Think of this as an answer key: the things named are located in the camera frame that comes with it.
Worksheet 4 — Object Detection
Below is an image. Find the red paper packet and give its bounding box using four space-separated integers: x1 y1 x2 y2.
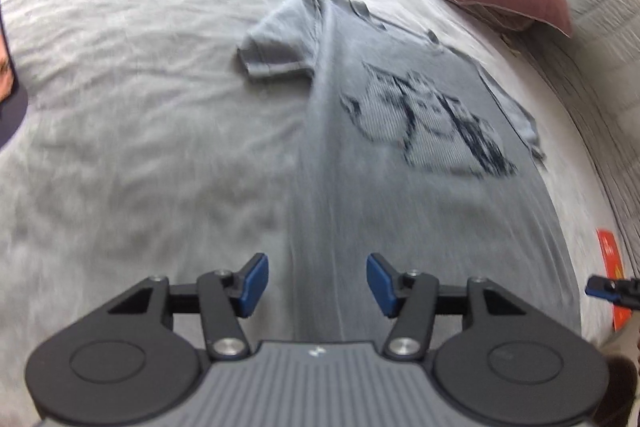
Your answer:
596 228 632 333

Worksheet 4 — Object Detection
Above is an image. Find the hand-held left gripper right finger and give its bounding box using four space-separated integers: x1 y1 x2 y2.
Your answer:
366 253 533 361

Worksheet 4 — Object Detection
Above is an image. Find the grey printed t-shirt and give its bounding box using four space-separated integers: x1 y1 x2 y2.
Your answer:
236 0 583 343

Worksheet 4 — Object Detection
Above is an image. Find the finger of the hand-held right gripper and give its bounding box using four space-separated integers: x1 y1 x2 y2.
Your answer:
585 276 640 308

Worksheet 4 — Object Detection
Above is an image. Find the grey quilted headboard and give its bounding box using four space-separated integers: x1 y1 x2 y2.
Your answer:
520 0 640 258

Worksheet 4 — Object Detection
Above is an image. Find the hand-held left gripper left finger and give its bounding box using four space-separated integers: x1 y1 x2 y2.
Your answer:
107 253 271 361

